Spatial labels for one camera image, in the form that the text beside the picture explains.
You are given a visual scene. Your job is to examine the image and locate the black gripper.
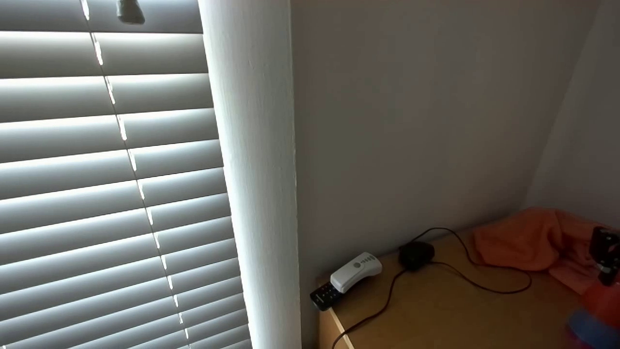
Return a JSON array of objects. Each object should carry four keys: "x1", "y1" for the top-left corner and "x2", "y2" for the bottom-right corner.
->
[{"x1": 590, "y1": 226, "x2": 620, "y2": 286}]

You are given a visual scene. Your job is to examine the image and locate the black cable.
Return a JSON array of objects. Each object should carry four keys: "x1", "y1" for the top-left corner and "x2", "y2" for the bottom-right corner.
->
[{"x1": 330, "y1": 224, "x2": 536, "y2": 349}]

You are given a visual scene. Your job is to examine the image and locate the black remote control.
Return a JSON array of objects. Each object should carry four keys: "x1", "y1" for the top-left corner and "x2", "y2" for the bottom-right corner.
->
[{"x1": 311, "y1": 282, "x2": 342, "y2": 309}]

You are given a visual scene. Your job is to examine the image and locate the blue plastic cup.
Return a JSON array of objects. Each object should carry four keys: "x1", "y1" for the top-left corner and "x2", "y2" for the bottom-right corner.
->
[{"x1": 567, "y1": 309, "x2": 620, "y2": 349}]

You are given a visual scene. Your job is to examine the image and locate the orange plastic cup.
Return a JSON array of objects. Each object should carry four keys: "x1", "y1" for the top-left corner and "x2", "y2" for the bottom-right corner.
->
[{"x1": 584, "y1": 282, "x2": 620, "y2": 327}]

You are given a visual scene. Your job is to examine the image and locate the white handheld device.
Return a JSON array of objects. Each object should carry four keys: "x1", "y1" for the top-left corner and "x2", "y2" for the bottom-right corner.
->
[{"x1": 330, "y1": 251, "x2": 383, "y2": 294}]

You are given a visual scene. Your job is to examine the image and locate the white window blinds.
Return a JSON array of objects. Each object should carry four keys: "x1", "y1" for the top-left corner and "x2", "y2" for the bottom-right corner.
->
[{"x1": 0, "y1": 0, "x2": 253, "y2": 349}]

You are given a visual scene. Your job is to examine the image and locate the orange cloth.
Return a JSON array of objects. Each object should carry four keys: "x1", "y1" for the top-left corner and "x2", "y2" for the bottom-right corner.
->
[{"x1": 472, "y1": 209, "x2": 598, "y2": 294}]

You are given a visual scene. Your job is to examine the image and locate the black round puck device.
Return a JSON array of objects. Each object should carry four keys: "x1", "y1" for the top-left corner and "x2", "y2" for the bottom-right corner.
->
[{"x1": 400, "y1": 242, "x2": 435, "y2": 271}]

